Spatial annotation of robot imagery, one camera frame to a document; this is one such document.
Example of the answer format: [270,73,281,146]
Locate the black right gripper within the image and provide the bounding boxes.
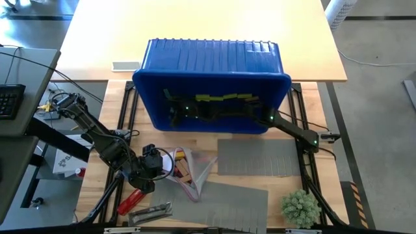
[163,88,211,128]

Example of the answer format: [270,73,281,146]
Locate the blue plastic bin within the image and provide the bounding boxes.
[131,38,293,135]

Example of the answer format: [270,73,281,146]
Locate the long grey slotted divider board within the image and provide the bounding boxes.
[149,179,269,233]

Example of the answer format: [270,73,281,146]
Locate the red plastic tool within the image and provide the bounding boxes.
[116,188,147,217]

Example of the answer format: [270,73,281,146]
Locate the white smartphone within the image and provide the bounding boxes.
[110,60,142,73]

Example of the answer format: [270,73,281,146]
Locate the dark grey elongated tool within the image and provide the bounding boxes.
[128,201,174,228]

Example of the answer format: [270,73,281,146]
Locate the light wooden desk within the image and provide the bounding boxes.
[50,0,348,83]

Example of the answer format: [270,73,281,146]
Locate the white printed paper box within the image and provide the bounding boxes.
[51,133,88,179]

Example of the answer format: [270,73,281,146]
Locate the black desk support beam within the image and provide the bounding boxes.
[24,116,92,163]

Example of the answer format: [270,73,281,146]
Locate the black caster wheel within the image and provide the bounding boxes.
[29,196,45,209]

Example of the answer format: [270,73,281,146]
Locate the grey side desk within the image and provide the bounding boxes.
[0,47,62,225]

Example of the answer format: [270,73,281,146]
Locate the black keyboard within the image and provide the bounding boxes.
[0,83,27,122]

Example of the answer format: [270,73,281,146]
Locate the green artificial plant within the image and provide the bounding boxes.
[280,189,322,229]

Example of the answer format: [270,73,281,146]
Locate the white mesh chair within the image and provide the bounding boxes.
[324,0,358,32]

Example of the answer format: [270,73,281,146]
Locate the orange black hazard striped plate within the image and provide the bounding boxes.
[339,180,371,229]

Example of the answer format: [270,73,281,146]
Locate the grey metal floor bar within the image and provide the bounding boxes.
[402,79,416,111]

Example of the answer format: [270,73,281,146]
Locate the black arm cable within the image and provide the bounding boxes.
[152,147,177,182]

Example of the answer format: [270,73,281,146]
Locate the yellow cable connector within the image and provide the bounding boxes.
[36,100,53,114]

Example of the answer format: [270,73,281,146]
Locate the white floor cable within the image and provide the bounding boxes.
[337,47,416,67]

